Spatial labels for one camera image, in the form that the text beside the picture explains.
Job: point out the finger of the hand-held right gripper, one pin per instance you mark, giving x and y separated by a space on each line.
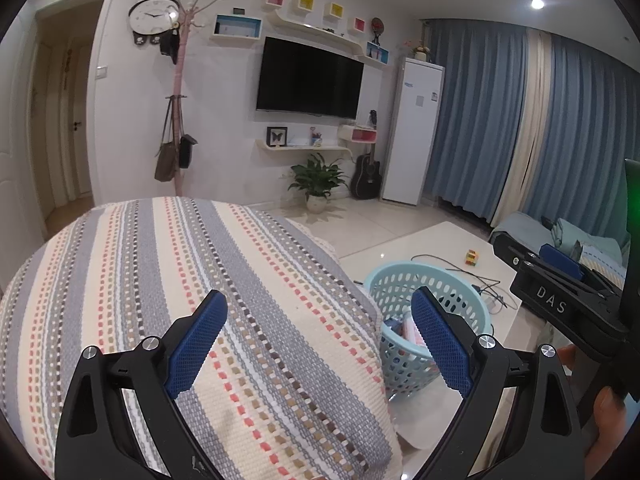
512 252
562 262

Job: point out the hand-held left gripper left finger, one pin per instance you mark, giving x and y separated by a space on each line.
195 345

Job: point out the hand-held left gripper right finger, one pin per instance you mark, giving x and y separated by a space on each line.
441 345

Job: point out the light blue plastic basket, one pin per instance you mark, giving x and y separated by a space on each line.
430 272

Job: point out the small black shoulder bag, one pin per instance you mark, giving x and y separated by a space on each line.
187 152

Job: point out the person's right hand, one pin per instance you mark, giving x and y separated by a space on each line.
610 420

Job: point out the teal sofa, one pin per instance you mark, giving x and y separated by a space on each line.
520 227

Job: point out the teal cushion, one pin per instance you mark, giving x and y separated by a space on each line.
595 240

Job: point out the colourful puzzle cube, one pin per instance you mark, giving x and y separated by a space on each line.
471 257

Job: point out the striped woven blanket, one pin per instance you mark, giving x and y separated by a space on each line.
200 250

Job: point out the cream curtain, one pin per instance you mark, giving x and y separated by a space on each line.
530 125

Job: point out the blue curtain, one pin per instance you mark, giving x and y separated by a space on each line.
480 110

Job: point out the black acoustic guitar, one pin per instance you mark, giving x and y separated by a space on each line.
366 177

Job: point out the brown tote bag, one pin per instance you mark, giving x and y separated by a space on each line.
166 162

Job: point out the small black figure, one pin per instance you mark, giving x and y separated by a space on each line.
372 119

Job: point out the red white box shelf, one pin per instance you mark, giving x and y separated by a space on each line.
357 134

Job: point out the green potted plant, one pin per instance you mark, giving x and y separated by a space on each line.
317 177

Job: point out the small flower pot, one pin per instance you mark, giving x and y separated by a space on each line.
420 51

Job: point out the framed butterfly picture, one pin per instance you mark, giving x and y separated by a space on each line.
277 136

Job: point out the low white floating shelf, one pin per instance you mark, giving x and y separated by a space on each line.
305 148

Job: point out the pen holder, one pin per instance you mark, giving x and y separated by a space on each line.
316 138

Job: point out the pink coat rack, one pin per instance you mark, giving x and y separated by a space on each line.
177 110

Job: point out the small blue box shelf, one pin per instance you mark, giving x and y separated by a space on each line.
377 52

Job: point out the inner room door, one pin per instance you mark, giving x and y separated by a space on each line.
77 125

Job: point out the ceiling spot light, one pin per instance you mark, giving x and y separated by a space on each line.
537 3

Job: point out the white panel door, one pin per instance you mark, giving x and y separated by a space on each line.
10 170

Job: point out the round red ornament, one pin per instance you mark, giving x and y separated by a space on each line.
377 25

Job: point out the black hanging bag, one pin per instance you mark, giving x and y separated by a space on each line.
170 47

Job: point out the wall-mounted black television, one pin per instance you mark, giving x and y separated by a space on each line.
307 77

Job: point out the white light switch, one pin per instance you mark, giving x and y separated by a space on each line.
102 72

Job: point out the curved white wall shelf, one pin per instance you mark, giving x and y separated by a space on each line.
320 30

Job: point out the yellow cube wall shelf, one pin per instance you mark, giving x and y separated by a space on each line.
335 9
305 2

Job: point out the blue box wall shelf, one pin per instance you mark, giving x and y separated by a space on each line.
237 27

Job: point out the round wall clock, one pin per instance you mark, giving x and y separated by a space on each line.
152 17

